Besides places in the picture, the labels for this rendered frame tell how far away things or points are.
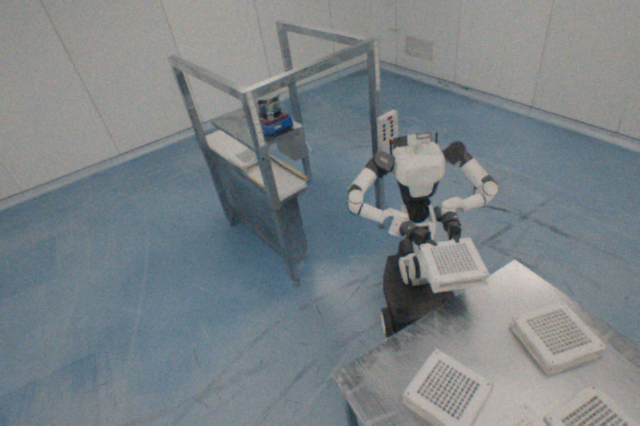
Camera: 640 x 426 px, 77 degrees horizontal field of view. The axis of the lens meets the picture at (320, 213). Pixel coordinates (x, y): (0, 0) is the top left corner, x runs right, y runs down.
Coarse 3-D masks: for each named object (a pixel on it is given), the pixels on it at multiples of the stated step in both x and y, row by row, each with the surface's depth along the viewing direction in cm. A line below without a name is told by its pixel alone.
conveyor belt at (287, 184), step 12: (216, 132) 373; (216, 144) 354; (228, 144) 351; (240, 144) 348; (228, 156) 334; (276, 168) 309; (276, 180) 296; (288, 180) 294; (300, 180) 292; (288, 192) 283
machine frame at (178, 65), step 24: (288, 24) 324; (288, 48) 349; (192, 72) 268; (288, 72) 236; (240, 96) 225; (192, 120) 323; (216, 168) 356; (264, 168) 250; (288, 240) 292; (288, 264) 305
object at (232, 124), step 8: (232, 112) 294; (240, 112) 292; (216, 120) 286; (224, 120) 285; (232, 120) 283; (240, 120) 281; (224, 128) 274; (232, 128) 273; (240, 128) 271; (248, 128) 270; (232, 136) 266; (240, 136) 262; (248, 136) 260; (288, 136) 259; (248, 144) 252
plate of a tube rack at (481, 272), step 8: (464, 240) 193; (424, 248) 193; (440, 248) 191; (448, 248) 191; (464, 248) 189; (472, 248) 189; (424, 256) 189; (432, 256) 188; (448, 256) 187; (464, 256) 186; (472, 256) 185; (432, 264) 185; (472, 264) 181; (480, 264) 181; (432, 272) 181; (464, 272) 178; (472, 272) 178; (480, 272) 177; (432, 280) 178; (440, 280) 177; (448, 280) 176; (456, 280) 176; (464, 280) 177
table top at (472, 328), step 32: (480, 288) 194; (512, 288) 191; (544, 288) 189; (448, 320) 182; (480, 320) 180; (384, 352) 174; (416, 352) 172; (448, 352) 170; (480, 352) 168; (512, 352) 166; (608, 352) 161; (352, 384) 165; (384, 384) 163; (512, 384) 156; (544, 384) 155; (576, 384) 153; (608, 384) 152; (384, 416) 154; (416, 416) 152; (480, 416) 149
